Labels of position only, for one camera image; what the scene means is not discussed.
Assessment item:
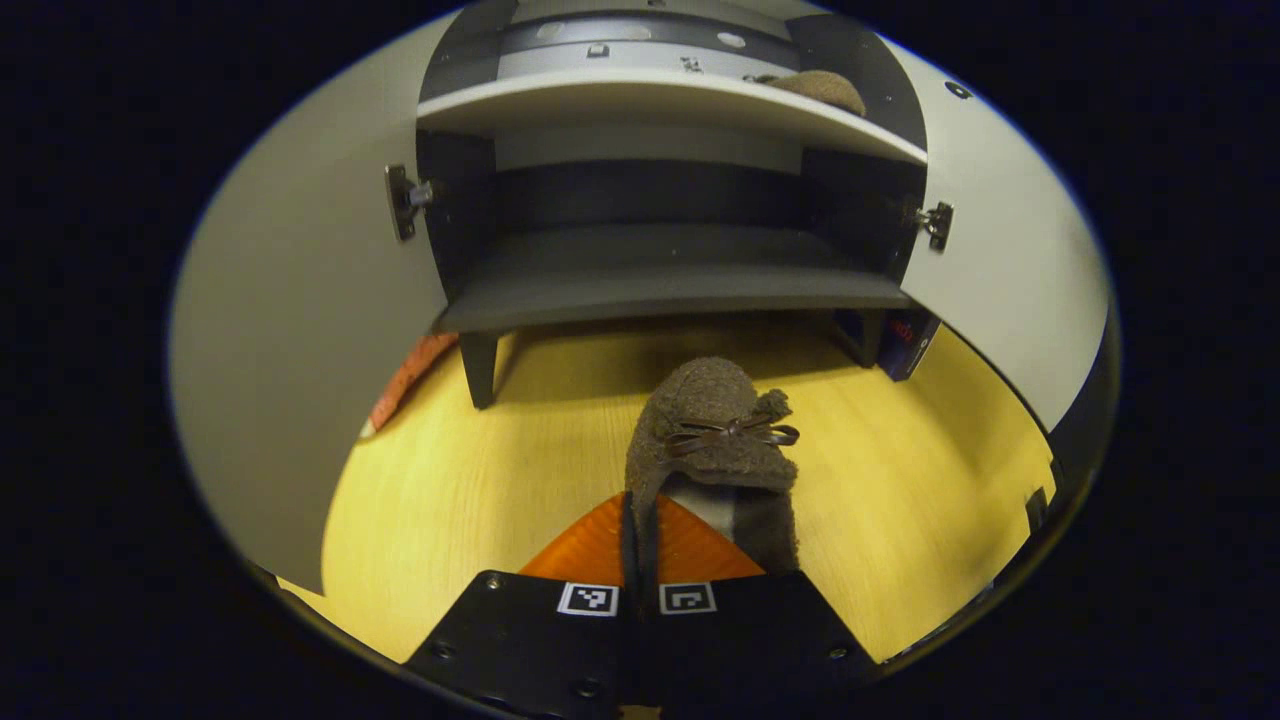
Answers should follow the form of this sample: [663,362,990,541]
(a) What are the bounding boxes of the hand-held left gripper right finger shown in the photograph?
[638,493,883,716]

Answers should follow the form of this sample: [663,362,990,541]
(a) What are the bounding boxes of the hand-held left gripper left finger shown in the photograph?
[403,490,641,720]

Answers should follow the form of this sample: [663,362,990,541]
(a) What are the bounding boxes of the brown fuzzy shoe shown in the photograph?
[745,68,868,117]
[625,357,801,591]

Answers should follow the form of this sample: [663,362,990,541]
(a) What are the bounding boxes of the white shoe cabinet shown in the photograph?
[415,0,931,411]

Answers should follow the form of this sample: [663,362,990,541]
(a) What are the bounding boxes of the orange foam shape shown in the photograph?
[368,332,461,436]

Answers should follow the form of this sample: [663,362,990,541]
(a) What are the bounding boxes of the dark blue box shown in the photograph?
[835,308,943,383]

